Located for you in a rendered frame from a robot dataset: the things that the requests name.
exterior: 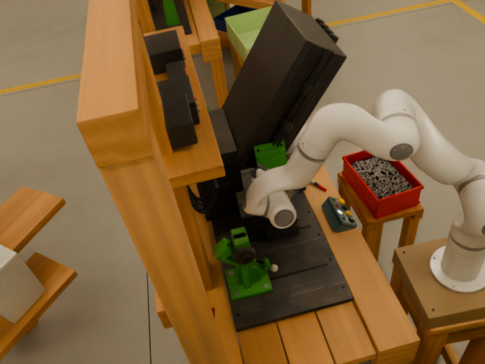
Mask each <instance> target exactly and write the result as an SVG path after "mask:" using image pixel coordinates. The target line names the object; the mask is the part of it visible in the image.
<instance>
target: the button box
mask: <svg viewBox="0 0 485 364"><path fill-rule="evenodd" d="M332 198H333V199H335V200H336V201H333V200H332ZM335 204H337V205H338V206H339V208H338V207H336V206H335ZM342 205H343V204H341V203H340V202H339V201H338V199H337V198H334V197H331V196H329V197H328V198H327V199H326V200H325V202H324V203H323V204H322V206H321V207H322V208H323V211H324V212H325V215H326V217H327V218H328V221H329V222H330V224H331V227H332V228H333V231H334V232H335V233H340V232H344V231H347V230H352V229H354V228H356V227H357V224H356V222H351V221H350V220H349V217H352V215H350V216H348V215H347V214H346V211H349V209H344V208H343V207H342ZM338 210H340V211H341V212H342V214H340V213H339V212H338ZM341 217H344V218H345V219H346V220H343V219H342V218H341Z"/></svg>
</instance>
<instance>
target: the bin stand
mask: <svg viewBox="0 0 485 364"><path fill-rule="evenodd" d="M338 193H339V194H340V196H341V198H342V199H343V200H344V201H345V204H346V206H347V207H348V209H349V211H350V207H351V206H352V208H353V210H354V211H355V213H356V215H357V217H358V218H359V221H360V222H361V224H362V236H363V238H364V239H365V241H366V243H367V245H368V246H369V248H370V250H371V252H372V254H373V256H374V257H375V259H376V261H378V256H379V251H380V242H381V238H382V233H383V224H384V222H389V221H392V220H397V219H401V218H403V224H402V228H401V235H400V239H399V243H398V248H400V247H404V246H410V245H414V241H415V238H416V232H417V229H418V226H419V221H420V219H421V218H422V216H423V212H424V208H423V207H422V205H421V204H418V205H417V206H415V207H412V208H409V209H405V210H403V211H400V212H396V213H394V214H390V215H388V216H386V217H382V218H380V219H377V220H376V219H375V218H374V217H373V215H372V214H371V212H370V211H369V210H368V208H366V206H365V205H364V203H363V202H362V200H361V199H360V198H359V197H358V196H357V194H356V193H355V191H354V190H353V188H352V187H351V186H350V185H349V183H348V182H347V181H346V179H345V178H344V177H343V174H342V173H341V172H340V173H338Z"/></svg>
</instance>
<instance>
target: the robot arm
mask: <svg viewBox="0 0 485 364"><path fill-rule="evenodd" d="M372 112H373V116H372V115H370V114H369V113H368V112H367V111H365V110H364V109H363V108H360V107H359V106H357V105H354V104H351V103H331V104H328V105H325V106H323V107H322V108H320V109H319V110H318V111H317V112H316V113H315V115H314V116H313V117H312V119H311V121H310V122H309V124H308V125H307V128H306V129H305V131H304V133H303V135H302V136H301V138H300V140H299V141H298V143H297V146H296V147H295V148H294V151H293V153H292V155H291V156H290V158H289V160H288V162H287V163H286V165H283V166H279V167H276V168H272V169H270V170H267V171H264V170H261V169H260V168H259V167H258V166H257V167H255V168H254V169H253V170H251V169H250V171H249V174H251V175H252V183H251V185H250V186H249V188H248V190H247V191H246V193H245V195H244V198H243V200H242V208H243V210H244V211H245V212H246V213H248V214H250V215H258V216H263V217H267V218H268V219H269V220H270V222H271V224H272V225H273V226H274V227H275V228H280V229H283V228H287V227H289V226H291V225H292V224H293V223H294V221H295V220H296V218H297V213H296V210H295V209H294V207H293V205H292V203H291V202H290V200H289V198H288V196H287V194H286V192H285V190H292V189H302V188H304V187H306V186H307V185H308V184H309V183H310V182H311V181H312V179H313V178H314V177H315V175H316V173H317V172H318V171H319V169H320V168H321V166H322V165H323V163H324V162H325V160H326V159H327V157H328V156H329V155H330V153H331V151H332V150H333V148H334V147H335V146H336V144H337V142H339V141H341V140H344V141H347V142H350V143H352V144H355V145H356V146H358V147H360V148H362V149H363V150H364V151H366V152H368V153H370V154H371V155H374V156H375V157H378V158H380V159H383V160H388V161H401V160H406V159H409V158H410V159H411V160H412V161H413V162H414V164H415V165H416V166H417V167H418V168H419V169H421V170H422V171H423V172H425V173H426V174H427V175H428V176H429V177H431V178H433V179H434V180H436V181H437V182H439V183H442V184H445V185H453V186H454V187H455V189H456V191H457V192H458V196H459V198H460V202H461V204H462V208H463V212H461V213H460V214H458V215H457V216H456V217H455V219H454V220H453V223H452V225H451V228H450V232H449V236H448V239H447V243H446V246H443V247H441V248H439V249H437V250H436V251H435V252H434V253H433V255H432V257H431V260H430V269H431V272H432V274H433V276H434V278H435V279H436V280H437V281H438V282H439V283H440V284H441V285H443V286H444V287H446V288H448V289H450V290H453V291H456V292H459V293H474V292H477V291H479V290H482V289H483V288H485V161H483V160H479V159H476V158H472V157H468V156H465V155H464V154H463V153H461V152H460V151H459V150H457V149H456V148H455V147H454V146H453V145H452V144H451V143H449V141H448V140H446V138H444V136H443V135H441V133H440V132H439V131H438V129H437V128H436V127H435V125H434V124H433V123H432V122H431V120H430V119H429V117H428V116H427V114H426V113H425V112H424V110H423V109H422V108H421V106H420V105H419V104H418V103H417V102H416V101H415V99H413V98H412V97H411V96H410V95H409V94H408V93H406V92H404V91H403V90H397V89H392V90H387V91H384V92H383V93H382V94H380V95H379V96H378V97H377V99H376V100H375V102H374V105H373V110H372Z"/></svg>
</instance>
